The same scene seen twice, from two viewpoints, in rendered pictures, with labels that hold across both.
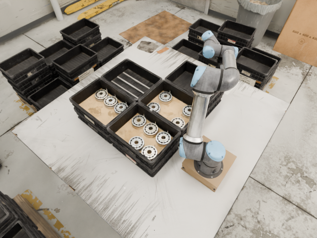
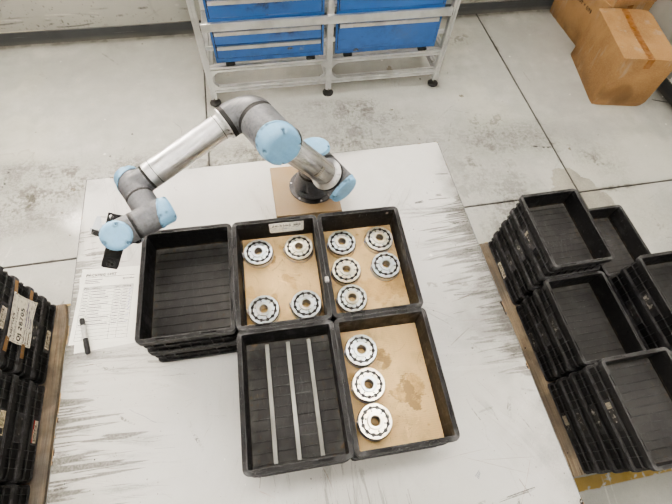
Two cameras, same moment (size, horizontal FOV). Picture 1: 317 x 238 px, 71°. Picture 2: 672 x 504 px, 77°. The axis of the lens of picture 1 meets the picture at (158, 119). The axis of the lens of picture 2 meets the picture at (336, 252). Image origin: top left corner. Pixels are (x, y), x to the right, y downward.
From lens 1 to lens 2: 1.50 m
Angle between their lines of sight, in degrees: 63
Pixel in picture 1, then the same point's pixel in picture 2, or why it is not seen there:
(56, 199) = not seen: hidden behind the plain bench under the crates
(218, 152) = (317, 141)
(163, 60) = (119, 472)
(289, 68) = not seen: outside the picture
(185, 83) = (192, 317)
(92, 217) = not seen: hidden behind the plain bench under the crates
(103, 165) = (441, 307)
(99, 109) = (399, 390)
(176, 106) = (264, 281)
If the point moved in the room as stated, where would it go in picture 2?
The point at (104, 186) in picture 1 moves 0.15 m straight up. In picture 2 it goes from (457, 276) to (469, 258)
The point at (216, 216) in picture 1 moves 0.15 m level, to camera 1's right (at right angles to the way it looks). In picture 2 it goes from (351, 158) to (327, 141)
